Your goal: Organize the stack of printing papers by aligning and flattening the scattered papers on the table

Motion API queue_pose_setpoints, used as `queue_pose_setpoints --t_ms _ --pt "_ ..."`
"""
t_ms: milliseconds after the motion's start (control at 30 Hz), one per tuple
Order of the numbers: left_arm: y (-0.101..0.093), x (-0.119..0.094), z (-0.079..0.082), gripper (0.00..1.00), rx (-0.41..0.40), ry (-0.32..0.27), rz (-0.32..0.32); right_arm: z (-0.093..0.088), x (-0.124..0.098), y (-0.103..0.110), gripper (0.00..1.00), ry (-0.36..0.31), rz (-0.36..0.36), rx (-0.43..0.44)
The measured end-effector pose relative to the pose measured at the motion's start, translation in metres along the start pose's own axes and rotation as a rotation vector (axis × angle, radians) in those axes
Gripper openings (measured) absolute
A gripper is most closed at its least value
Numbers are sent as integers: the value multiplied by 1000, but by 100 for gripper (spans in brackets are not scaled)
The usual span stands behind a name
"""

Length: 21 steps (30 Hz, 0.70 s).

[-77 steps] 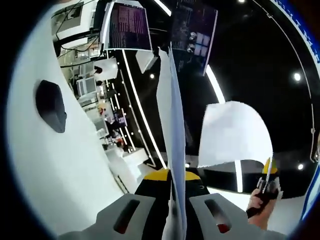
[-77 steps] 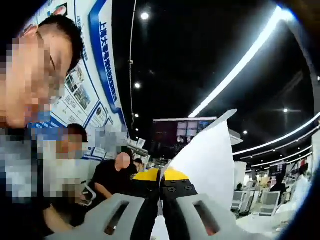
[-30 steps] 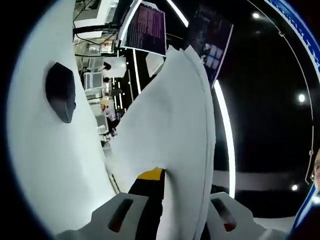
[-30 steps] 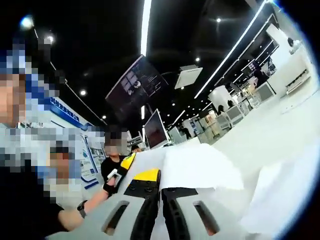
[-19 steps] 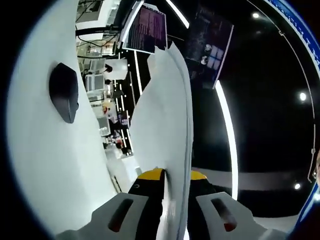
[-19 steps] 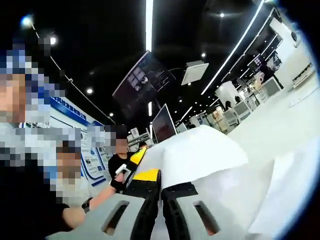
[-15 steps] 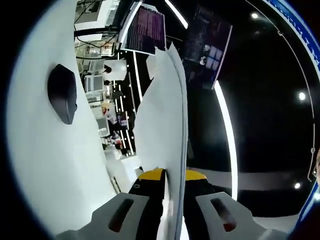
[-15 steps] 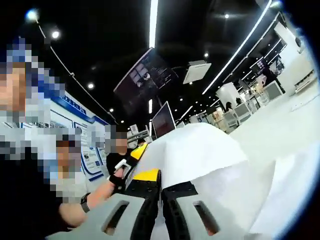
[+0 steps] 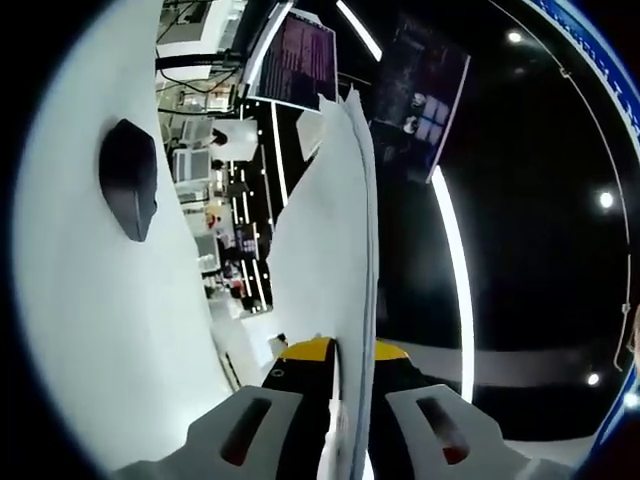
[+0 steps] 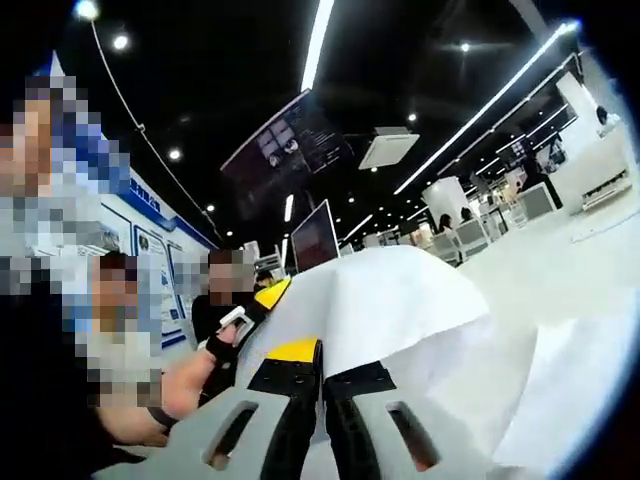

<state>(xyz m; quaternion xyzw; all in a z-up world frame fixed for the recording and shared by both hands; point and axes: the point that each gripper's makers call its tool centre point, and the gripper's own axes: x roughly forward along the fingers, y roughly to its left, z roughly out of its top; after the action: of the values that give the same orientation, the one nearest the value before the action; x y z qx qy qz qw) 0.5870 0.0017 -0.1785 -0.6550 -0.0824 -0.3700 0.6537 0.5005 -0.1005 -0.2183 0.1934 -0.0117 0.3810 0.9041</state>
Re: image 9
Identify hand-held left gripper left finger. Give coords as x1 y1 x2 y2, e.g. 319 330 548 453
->
112 337 342 480

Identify stack of white printing papers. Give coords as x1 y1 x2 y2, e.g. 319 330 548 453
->
267 84 379 480

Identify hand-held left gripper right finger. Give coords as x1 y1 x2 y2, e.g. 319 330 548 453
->
369 339 576 480

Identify blue and white wall poster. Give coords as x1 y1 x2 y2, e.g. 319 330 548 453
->
529 0 640 146

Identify black computer mouse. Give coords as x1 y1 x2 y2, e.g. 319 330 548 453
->
98 118 159 244

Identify hanging display screen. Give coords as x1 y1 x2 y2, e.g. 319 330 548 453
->
369 14 472 184

